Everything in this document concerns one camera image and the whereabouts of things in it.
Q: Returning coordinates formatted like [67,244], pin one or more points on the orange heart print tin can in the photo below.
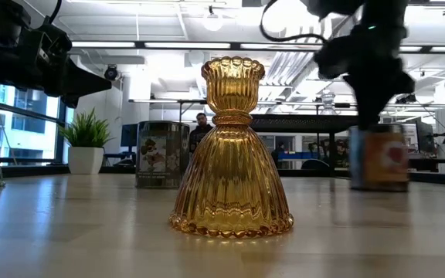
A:
[381,162]

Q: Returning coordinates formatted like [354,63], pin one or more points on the black computer monitor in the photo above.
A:
[129,135]
[424,137]

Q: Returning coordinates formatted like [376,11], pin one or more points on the black table frame rails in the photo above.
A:
[33,171]

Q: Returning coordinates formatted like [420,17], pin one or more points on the black ceiling dome camera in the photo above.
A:
[111,72]

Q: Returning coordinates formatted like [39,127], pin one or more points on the round white pendant lamp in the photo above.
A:
[212,22]

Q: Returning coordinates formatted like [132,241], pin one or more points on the black office chair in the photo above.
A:
[315,165]

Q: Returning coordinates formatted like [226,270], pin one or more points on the green plant in white pot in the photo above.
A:
[85,158]

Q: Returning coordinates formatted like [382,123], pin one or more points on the blue storage bins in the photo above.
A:
[296,155]

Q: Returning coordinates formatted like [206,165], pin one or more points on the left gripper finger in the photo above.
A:
[83,79]
[72,99]

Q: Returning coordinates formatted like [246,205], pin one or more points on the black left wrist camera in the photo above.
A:
[54,40]

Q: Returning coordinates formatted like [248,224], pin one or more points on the black perforated metal shelf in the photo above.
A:
[303,123]

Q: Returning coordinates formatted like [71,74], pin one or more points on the black ceiling spotlight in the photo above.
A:
[406,99]

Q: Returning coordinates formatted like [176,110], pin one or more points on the amber glass candle holder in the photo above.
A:
[232,173]

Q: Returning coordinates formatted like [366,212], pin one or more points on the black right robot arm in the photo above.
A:
[381,11]

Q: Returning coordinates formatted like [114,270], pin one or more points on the grey cartoon print tin can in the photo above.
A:
[160,154]

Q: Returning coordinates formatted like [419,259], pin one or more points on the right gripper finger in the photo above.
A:
[377,104]
[359,96]

